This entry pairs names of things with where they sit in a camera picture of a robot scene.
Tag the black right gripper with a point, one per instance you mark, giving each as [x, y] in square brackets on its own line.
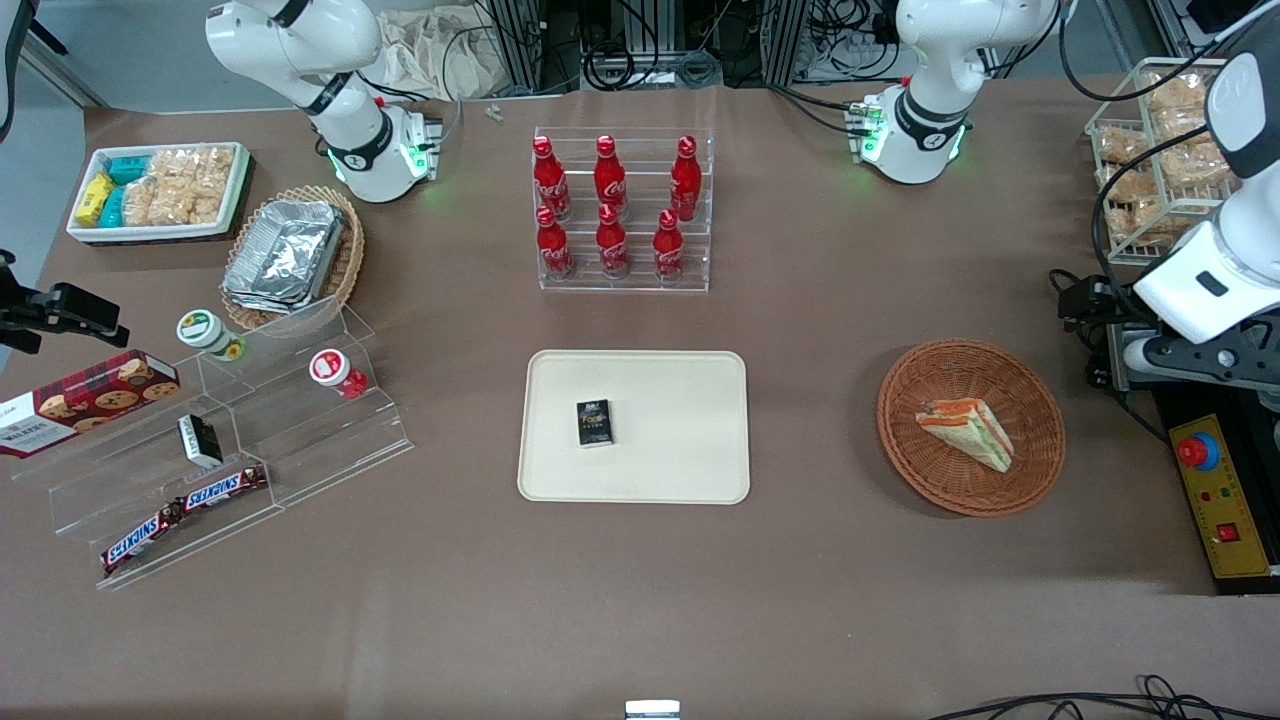
[22, 312]

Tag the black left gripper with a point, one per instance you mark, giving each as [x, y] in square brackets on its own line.
[1103, 300]

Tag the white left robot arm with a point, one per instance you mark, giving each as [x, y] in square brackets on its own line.
[935, 60]

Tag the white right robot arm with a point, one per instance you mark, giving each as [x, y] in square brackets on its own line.
[340, 60]

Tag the triangular wrapped sandwich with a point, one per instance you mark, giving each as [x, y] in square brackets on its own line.
[968, 430]

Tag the round brown wicker basket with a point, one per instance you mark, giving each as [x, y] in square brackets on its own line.
[935, 460]

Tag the oval wicker basket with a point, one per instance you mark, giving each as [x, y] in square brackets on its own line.
[347, 258]

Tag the beige plastic tray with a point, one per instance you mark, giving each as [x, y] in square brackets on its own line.
[680, 430]

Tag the white rectangular plastic bin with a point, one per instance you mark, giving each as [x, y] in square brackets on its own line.
[84, 232]

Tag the red tartan cookie box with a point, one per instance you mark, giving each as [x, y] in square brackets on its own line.
[85, 400]

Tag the clear bag of bread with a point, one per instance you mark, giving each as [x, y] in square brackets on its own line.
[1150, 222]
[1190, 155]
[1122, 146]
[1176, 93]

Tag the teal snack pack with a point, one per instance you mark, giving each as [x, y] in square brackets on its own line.
[128, 169]
[113, 207]

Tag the yellow snack pack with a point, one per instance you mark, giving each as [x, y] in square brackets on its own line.
[94, 198]

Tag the green lidded yogurt cup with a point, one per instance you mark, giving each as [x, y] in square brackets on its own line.
[205, 330]

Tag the clear bag of rice crackers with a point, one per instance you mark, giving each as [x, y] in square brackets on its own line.
[195, 165]
[170, 203]

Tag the small black box white side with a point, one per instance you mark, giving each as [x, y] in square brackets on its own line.
[201, 441]

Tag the stack of foil trays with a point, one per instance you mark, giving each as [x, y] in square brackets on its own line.
[285, 252]

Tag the black controller box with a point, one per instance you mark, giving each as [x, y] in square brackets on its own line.
[1262, 440]

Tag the Snickers chocolate bar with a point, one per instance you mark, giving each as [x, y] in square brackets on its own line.
[222, 487]
[140, 538]

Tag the yellow emergency stop box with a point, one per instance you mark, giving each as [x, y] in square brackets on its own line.
[1225, 500]

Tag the red lidded yogurt cup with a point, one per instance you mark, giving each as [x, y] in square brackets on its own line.
[332, 370]

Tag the clear acrylic step display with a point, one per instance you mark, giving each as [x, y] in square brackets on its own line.
[330, 440]

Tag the red Coca-Cola bottle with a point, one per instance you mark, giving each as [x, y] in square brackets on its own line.
[612, 245]
[686, 182]
[551, 180]
[668, 250]
[609, 178]
[554, 248]

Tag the beige crumpled cloth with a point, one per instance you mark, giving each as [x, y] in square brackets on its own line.
[440, 55]

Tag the clear acrylic bottle rack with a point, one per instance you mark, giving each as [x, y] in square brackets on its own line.
[640, 285]

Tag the small black printed box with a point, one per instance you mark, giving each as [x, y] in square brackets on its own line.
[594, 423]

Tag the small white block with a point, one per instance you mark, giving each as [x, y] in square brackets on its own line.
[652, 710]

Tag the aluminium frame rack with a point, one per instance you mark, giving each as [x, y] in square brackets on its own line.
[520, 45]

